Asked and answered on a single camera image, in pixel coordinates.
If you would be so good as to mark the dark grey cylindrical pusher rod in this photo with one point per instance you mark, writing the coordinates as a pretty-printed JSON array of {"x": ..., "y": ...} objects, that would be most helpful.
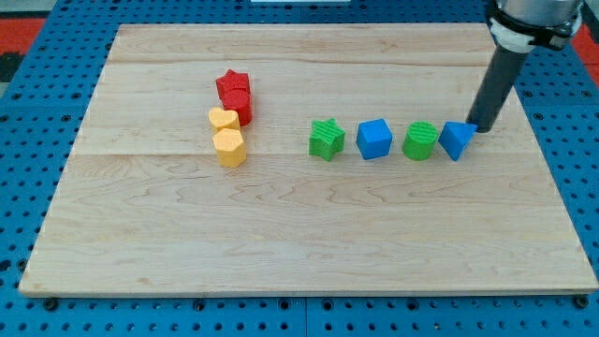
[{"x": 503, "y": 69}]

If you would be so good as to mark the blue triangle block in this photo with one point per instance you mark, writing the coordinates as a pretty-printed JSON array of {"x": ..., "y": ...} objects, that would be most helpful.
[{"x": 455, "y": 138}]

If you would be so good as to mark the green circle block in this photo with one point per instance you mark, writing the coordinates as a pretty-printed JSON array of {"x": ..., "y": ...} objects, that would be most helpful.
[{"x": 419, "y": 141}]

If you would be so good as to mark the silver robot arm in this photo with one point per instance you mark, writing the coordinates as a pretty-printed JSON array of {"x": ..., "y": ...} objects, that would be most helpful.
[{"x": 517, "y": 28}]

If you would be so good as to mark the blue cube block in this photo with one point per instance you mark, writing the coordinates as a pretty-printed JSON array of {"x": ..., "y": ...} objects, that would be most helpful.
[{"x": 374, "y": 139}]

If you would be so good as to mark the green star block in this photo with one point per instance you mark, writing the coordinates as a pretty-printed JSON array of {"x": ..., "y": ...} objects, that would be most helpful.
[{"x": 326, "y": 139}]

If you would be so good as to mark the red star block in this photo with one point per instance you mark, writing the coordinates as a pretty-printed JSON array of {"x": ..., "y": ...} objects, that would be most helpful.
[{"x": 232, "y": 80}]

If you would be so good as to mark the yellow hexagon block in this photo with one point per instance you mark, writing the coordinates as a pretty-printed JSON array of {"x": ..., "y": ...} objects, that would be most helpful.
[{"x": 230, "y": 147}]

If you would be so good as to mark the yellow heart block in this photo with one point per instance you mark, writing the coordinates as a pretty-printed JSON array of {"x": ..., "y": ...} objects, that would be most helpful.
[{"x": 223, "y": 119}]

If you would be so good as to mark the light wooden board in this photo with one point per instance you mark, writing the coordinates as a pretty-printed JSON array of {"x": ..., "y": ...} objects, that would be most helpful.
[{"x": 144, "y": 209}]

